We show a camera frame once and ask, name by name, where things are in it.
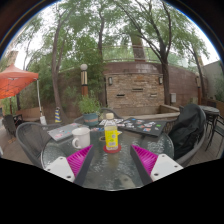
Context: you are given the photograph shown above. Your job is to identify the clear bottle with yellow label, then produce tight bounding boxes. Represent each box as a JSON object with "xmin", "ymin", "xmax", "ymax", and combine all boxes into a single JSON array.
[{"xmin": 104, "ymin": 112, "xmax": 120, "ymax": 152}]

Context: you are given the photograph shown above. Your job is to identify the flat round red coaster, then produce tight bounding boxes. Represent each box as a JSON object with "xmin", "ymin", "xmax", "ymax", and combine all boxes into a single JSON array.
[{"xmin": 102, "ymin": 143, "xmax": 122, "ymax": 154}]

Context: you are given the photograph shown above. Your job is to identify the black metal chair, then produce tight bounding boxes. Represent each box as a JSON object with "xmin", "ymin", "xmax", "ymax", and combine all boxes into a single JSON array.
[{"xmin": 204, "ymin": 113, "xmax": 224, "ymax": 158}]

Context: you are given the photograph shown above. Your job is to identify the white paper booklet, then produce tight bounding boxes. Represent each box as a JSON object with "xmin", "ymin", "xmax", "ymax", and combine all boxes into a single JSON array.
[{"xmin": 98, "ymin": 118, "xmax": 124, "ymax": 127}]

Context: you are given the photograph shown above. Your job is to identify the dark patio chair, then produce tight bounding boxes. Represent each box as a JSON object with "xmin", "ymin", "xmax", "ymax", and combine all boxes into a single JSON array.
[{"xmin": 1, "ymin": 114, "xmax": 24, "ymax": 138}]

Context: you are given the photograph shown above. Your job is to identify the white mug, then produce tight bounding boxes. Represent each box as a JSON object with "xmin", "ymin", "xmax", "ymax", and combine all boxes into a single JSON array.
[{"xmin": 71, "ymin": 126, "xmax": 92, "ymax": 150}]

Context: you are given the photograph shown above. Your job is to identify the orange canopy with white pole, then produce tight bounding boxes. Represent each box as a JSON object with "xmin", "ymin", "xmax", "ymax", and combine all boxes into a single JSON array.
[{"xmin": 0, "ymin": 63, "xmax": 48, "ymax": 126}]

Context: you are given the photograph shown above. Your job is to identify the globe lamp post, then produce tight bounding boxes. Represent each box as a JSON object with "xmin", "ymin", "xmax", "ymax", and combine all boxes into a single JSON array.
[{"xmin": 79, "ymin": 63, "xmax": 89, "ymax": 98}]

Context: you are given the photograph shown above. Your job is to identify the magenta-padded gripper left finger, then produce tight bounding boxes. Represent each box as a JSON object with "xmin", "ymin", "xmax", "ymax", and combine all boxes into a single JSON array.
[{"xmin": 44, "ymin": 144, "xmax": 95, "ymax": 187}]

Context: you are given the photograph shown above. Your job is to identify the black jacket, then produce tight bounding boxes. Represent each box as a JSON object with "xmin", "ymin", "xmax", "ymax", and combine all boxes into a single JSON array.
[{"xmin": 168, "ymin": 103, "xmax": 207, "ymax": 160}]

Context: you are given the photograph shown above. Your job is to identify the grey laptop with stickers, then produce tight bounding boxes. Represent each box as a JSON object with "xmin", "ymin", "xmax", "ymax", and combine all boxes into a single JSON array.
[{"xmin": 47, "ymin": 122, "xmax": 83, "ymax": 142}]

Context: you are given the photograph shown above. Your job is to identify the wooden bench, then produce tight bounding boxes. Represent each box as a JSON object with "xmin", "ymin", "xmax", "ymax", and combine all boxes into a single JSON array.
[{"xmin": 15, "ymin": 106, "xmax": 44, "ymax": 123}]

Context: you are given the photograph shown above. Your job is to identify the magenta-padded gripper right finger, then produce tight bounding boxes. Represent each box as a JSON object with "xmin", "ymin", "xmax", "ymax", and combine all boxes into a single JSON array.
[{"xmin": 129, "ymin": 144, "xmax": 184, "ymax": 186}]

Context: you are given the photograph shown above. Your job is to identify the yellow blue striped cone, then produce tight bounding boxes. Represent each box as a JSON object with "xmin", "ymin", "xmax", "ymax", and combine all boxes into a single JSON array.
[{"xmin": 54, "ymin": 106, "xmax": 62, "ymax": 124}]

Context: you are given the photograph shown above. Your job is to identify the round dark patio table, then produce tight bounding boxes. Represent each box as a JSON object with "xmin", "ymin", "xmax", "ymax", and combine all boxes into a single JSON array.
[{"xmin": 199, "ymin": 105, "xmax": 221, "ymax": 118}]

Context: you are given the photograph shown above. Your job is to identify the black laptop with stickers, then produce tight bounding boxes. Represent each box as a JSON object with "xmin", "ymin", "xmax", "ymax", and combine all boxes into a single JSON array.
[{"xmin": 117, "ymin": 116, "xmax": 168, "ymax": 138}]

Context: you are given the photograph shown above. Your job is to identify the green plant in blue pot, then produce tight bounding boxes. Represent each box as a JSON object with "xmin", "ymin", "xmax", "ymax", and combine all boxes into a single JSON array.
[{"xmin": 77, "ymin": 94, "xmax": 102, "ymax": 127}]

